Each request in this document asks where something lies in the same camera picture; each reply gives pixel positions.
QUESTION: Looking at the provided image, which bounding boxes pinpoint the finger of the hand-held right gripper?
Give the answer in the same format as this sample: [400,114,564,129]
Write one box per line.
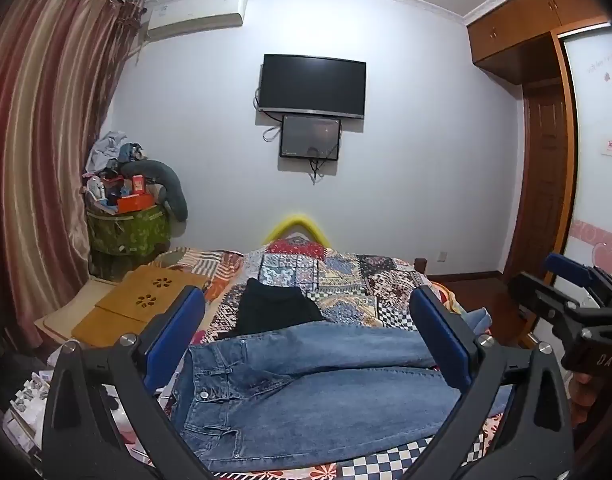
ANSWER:
[543,252,612,311]
[508,271,594,335]

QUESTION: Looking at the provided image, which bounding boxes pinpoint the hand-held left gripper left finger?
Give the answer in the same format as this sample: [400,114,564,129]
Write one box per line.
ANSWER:
[41,285,213,480]

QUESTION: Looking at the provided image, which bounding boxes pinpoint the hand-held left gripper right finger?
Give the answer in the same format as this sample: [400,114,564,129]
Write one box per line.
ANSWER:
[408,285,575,480]

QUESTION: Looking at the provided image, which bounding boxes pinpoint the blue denim pants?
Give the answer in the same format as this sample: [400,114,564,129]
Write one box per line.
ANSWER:
[170,321,514,473]

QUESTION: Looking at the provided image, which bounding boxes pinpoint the person's right hand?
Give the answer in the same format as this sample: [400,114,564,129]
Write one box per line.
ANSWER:
[570,372,603,428]

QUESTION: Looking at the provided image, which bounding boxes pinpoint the light blue cloth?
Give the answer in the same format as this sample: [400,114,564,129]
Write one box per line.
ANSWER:
[456,307,493,337]

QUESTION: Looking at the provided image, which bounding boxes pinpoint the wooden lap table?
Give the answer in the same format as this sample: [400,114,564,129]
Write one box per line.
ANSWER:
[71,265,212,350]

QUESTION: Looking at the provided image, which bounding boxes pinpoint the black folded garment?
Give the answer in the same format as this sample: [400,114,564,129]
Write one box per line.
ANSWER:
[227,279,327,338]

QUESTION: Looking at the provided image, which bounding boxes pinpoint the green patterned storage bag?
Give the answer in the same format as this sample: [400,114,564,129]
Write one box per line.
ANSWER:
[86,203,169,281]

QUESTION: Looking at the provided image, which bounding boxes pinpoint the patchwork printed blanket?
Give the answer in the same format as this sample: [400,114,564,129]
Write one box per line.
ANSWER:
[86,239,517,480]

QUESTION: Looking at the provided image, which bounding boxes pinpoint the orange box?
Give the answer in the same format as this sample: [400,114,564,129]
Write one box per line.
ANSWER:
[117,193,156,213]

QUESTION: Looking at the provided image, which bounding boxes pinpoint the grey long pillow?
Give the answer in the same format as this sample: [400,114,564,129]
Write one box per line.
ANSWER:
[121,160,189,222]

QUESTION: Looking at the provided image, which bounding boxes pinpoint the yellow bed headboard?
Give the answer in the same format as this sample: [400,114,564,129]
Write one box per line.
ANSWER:
[262,214,331,247]

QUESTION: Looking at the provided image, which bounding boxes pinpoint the pile of white clutter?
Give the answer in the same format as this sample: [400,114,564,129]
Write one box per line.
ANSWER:
[3,367,54,461]

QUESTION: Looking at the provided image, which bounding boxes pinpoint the pile of clothes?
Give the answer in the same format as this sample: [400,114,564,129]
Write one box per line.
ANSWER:
[85,131,152,176]

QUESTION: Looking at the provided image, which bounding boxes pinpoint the striped red curtain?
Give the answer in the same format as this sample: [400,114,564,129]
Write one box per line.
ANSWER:
[0,0,146,348]

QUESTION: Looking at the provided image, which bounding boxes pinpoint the wooden overhead cabinet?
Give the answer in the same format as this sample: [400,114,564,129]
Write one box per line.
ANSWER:
[465,0,612,86]

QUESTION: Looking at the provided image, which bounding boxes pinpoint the white air conditioner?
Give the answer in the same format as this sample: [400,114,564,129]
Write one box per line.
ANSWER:
[142,0,248,40]

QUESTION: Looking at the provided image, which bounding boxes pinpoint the small black wall monitor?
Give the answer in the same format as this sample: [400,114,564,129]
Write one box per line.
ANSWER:
[279,114,342,161]

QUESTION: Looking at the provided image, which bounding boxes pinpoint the wall-mounted black television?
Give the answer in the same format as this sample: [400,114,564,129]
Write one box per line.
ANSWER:
[257,53,367,120]

